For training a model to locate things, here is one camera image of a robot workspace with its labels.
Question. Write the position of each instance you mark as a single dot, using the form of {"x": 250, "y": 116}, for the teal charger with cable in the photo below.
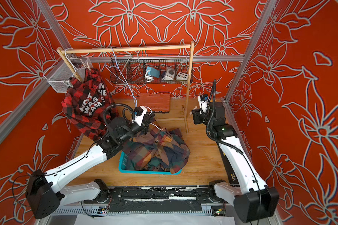
{"x": 151, "y": 73}

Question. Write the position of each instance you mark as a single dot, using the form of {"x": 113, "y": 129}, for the red brown box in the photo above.
{"x": 157, "y": 102}

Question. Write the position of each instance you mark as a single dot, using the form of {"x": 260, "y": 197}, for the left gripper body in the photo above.
{"x": 133, "y": 130}

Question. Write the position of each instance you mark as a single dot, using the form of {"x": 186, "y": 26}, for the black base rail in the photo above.
{"x": 161, "y": 199}

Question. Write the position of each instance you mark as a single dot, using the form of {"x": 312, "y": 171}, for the white mesh basket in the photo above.
{"x": 59, "y": 75}

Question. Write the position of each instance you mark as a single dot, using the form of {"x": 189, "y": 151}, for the dark plaid shirt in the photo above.
{"x": 157, "y": 139}
{"x": 159, "y": 160}

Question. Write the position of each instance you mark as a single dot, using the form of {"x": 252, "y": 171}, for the wooden hanging rack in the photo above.
{"x": 154, "y": 48}

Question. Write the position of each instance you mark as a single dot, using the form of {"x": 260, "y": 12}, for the black yellow tool case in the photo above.
{"x": 229, "y": 170}

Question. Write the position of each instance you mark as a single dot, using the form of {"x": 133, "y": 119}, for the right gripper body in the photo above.
{"x": 205, "y": 118}

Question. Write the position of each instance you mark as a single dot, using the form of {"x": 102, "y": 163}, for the red black plaid shirt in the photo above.
{"x": 85, "y": 103}

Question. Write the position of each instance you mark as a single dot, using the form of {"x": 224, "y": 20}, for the teal plastic basket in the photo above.
{"x": 124, "y": 161}

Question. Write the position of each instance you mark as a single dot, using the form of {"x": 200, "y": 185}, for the white dotted box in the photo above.
{"x": 183, "y": 77}

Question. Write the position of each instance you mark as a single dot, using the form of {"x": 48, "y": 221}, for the white power adapter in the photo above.
{"x": 169, "y": 74}

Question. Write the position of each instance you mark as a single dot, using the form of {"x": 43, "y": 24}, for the black wire basket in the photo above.
{"x": 135, "y": 69}

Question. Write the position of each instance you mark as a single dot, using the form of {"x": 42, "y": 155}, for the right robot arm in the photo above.
{"x": 246, "y": 191}

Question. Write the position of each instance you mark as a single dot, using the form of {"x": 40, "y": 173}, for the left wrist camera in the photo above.
{"x": 140, "y": 112}

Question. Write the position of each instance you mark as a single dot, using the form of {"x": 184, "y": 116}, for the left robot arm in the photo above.
{"x": 48, "y": 191}

